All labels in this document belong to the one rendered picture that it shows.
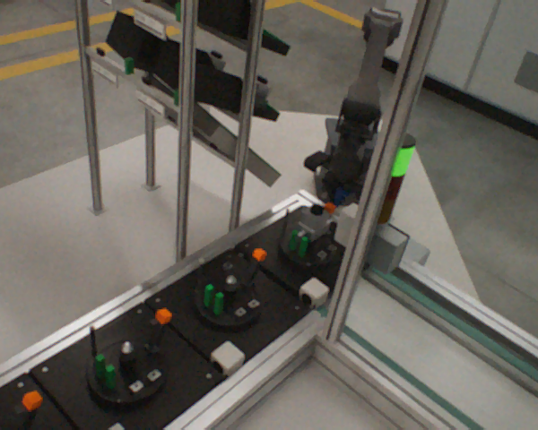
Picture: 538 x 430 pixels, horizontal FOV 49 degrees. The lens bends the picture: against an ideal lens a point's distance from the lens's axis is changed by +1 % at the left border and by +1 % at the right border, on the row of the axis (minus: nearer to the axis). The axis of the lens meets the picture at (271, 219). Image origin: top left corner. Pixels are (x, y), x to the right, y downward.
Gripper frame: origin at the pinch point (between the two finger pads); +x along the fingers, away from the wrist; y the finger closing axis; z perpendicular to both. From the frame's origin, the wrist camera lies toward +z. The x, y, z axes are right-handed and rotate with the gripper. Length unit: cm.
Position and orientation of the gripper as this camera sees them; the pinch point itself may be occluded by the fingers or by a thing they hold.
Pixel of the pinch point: (338, 195)
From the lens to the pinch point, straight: 131.5
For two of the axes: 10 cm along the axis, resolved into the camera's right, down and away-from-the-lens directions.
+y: -7.3, -5.0, 4.7
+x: -1.2, 7.7, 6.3
